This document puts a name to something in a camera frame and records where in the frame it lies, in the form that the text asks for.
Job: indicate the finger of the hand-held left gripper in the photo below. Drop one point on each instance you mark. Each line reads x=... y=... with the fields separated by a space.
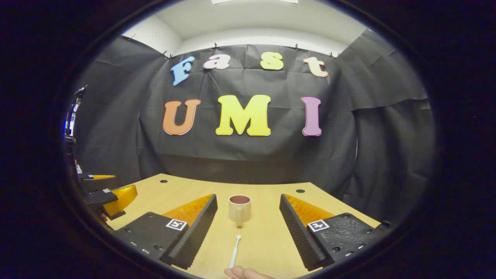
x=97 y=183
x=99 y=197

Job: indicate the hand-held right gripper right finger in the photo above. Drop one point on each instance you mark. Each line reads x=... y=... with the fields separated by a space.
x=298 y=236

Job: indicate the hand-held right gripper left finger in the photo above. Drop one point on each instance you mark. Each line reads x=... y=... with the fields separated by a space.
x=197 y=232

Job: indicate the pale green toothbrush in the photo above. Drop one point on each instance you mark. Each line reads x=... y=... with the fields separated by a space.
x=235 y=252

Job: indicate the beige cup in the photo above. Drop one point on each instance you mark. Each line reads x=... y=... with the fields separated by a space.
x=239 y=212

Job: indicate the wooden desktop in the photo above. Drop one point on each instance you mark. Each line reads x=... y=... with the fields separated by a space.
x=263 y=240

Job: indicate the black backdrop cloth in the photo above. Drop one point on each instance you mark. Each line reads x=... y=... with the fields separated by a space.
x=248 y=155

